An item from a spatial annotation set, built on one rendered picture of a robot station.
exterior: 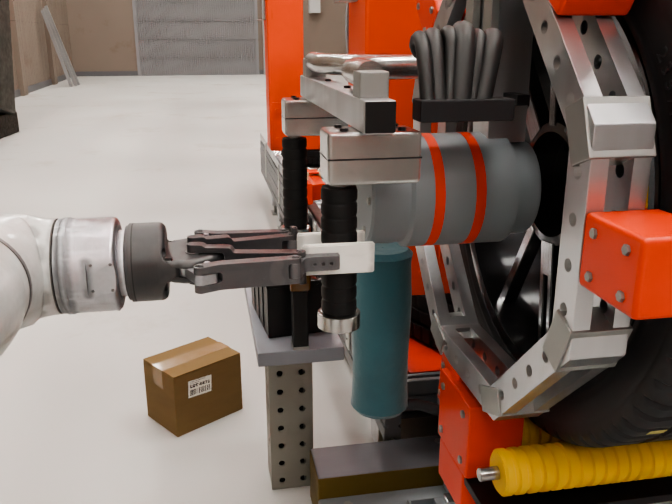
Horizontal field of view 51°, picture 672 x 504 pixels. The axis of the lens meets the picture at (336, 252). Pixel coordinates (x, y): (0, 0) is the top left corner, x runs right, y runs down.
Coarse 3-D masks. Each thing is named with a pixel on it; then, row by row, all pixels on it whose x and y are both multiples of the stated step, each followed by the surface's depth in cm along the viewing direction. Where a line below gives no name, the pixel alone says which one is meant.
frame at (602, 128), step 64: (448, 0) 93; (576, 64) 64; (448, 128) 110; (576, 128) 63; (640, 128) 62; (576, 192) 64; (640, 192) 63; (448, 256) 112; (576, 256) 65; (448, 320) 106; (576, 320) 66; (512, 384) 81; (576, 384) 76
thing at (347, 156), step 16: (336, 128) 67; (352, 128) 67; (400, 128) 66; (320, 144) 69; (336, 144) 65; (352, 144) 65; (368, 144) 65; (384, 144) 65; (400, 144) 66; (416, 144) 66; (320, 160) 69; (336, 160) 65; (352, 160) 65; (368, 160) 66; (384, 160) 66; (400, 160) 66; (416, 160) 66; (336, 176) 66; (352, 176) 66; (368, 176) 66; (384, 176) 66; (400, 176) 67; (416, 176) 67
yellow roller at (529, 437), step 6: (528, 420) 99; (528, 426) 99; (534, 426) 99; (528, 432) 99; (534, 432) 99; (540, 432) 99; (546, 432) 99; (522, 438) 99; (528, 438) 99; (534, 438) 99; (540, 438) 99; (546, 438) 99; (552, 438) 100; (522, 444) 99; (528, 444) 100
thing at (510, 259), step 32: (544, 64) 106; (640, 64) 68; (544, 96) 110; (544, 128) 92; (544, 160) 97; (544, 192) 98; (544, 224) 96; (480, 256) 112; (512, 256) 113; (544, 256) 94; (480, 288) 111; (512, 288) 105; (544, 288) 94; (512, 320) 105; (544, 320) 95; (512, 352) 100
